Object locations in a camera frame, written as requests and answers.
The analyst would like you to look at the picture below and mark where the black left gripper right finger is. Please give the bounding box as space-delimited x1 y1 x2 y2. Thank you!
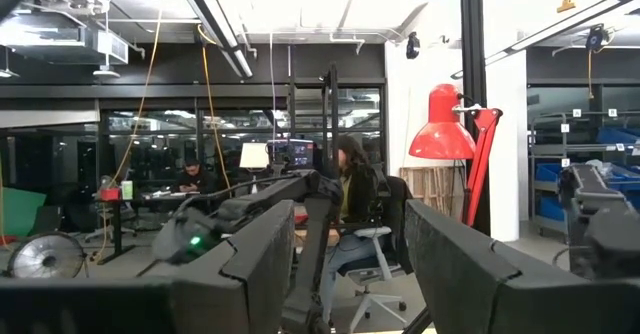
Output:
405 199 640 334

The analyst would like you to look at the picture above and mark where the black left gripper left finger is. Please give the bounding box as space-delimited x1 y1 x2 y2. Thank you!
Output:
0 199 296 334

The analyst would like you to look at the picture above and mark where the white office chair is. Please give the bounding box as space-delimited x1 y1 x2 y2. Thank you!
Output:
344 175 409 333

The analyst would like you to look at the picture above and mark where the wooden crate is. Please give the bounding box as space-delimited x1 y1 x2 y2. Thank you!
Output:
398 166 466 221

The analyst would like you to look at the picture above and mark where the person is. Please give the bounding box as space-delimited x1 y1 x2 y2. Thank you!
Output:
319 134 396 325
175 158 217 195

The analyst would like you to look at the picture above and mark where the white lampshade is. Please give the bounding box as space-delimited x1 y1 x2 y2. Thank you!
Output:
238 142 271 170

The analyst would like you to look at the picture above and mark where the black desk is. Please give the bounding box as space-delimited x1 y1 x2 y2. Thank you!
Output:
94 188 201 265

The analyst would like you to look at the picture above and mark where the metal shelf with blue bins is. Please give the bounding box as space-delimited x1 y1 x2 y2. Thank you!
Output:
527 108 640 235

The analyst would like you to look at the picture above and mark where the black monitor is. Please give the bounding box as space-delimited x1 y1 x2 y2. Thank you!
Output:
267 138 316 171

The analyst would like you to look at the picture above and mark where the red desk lamp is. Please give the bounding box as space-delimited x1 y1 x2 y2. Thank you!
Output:
408 83 504 228

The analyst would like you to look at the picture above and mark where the round metal fan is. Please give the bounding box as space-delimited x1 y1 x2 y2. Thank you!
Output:
6 230 87 280

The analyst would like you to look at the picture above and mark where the black metal stand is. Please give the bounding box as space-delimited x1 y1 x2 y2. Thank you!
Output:
287 43 341 175

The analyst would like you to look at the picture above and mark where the green panel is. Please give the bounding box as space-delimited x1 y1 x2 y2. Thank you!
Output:
0 186 47 239

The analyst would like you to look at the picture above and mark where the ceiling light strip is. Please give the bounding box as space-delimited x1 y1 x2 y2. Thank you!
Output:
169 0 255 79

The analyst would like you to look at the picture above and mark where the grey ventilation unit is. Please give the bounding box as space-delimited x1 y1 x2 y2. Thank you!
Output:
0 3 131 68

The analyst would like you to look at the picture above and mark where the yellow hanging cable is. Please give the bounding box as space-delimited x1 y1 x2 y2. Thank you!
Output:
89 8 164 265
197 23 232 191

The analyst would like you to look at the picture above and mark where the black security camera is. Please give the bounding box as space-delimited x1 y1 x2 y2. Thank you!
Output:
405 31 421 60

